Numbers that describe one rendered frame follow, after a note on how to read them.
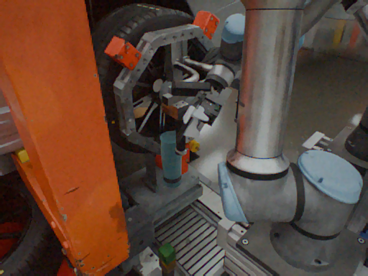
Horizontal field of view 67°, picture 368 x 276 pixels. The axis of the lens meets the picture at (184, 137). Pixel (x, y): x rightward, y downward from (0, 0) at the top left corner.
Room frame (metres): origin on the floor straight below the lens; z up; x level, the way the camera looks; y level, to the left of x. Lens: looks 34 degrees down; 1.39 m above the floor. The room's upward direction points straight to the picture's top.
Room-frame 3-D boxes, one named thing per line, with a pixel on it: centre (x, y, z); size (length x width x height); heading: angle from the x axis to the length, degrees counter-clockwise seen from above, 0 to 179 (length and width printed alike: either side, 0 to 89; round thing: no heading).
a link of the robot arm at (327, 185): (0.40, -0.27, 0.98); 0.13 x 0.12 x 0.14; 90
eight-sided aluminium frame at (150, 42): (1.12, 0.04, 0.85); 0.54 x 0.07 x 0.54; 132
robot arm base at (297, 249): (0.40, -0.28, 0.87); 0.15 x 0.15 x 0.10
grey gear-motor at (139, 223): (0.90, 0.33, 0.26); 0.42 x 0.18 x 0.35; 42
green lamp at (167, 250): (0.49, 0.05, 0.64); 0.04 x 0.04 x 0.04; 42
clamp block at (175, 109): (0.86, 0.03, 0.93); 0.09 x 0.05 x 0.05; 42
